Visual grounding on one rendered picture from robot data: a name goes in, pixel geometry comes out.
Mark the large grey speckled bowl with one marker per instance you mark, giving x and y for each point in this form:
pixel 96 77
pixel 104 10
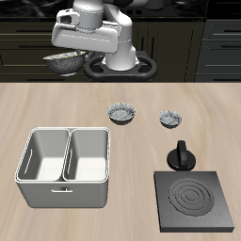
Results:
pixel 64 64

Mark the medium grey speckled bowl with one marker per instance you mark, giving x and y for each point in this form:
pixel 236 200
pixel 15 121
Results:
pixel 121 113

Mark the round black knob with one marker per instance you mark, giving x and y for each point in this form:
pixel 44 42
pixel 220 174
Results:
pixel 181 158

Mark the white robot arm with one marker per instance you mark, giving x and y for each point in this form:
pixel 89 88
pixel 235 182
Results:
pixel 120 47

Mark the dark kitchen cupboards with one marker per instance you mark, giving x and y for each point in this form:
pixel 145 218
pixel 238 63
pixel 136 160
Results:
pixel 28 37

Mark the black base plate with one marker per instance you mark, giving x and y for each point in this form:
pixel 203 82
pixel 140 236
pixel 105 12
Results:
pixel 149 67

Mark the dark grey stove plate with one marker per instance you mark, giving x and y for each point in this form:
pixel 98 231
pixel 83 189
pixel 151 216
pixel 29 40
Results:
pixel 191 197

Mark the white two-bin basket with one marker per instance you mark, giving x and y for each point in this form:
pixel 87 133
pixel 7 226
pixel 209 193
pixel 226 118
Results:
pixel 62 191

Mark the small grey speckled bowl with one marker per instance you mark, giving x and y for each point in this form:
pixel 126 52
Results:
pixel 170 118

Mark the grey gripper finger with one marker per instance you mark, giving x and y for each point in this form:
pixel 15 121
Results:
pixel 89 55
pixel 77 52

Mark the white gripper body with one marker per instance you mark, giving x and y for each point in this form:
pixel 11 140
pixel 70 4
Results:
pixel 91 39

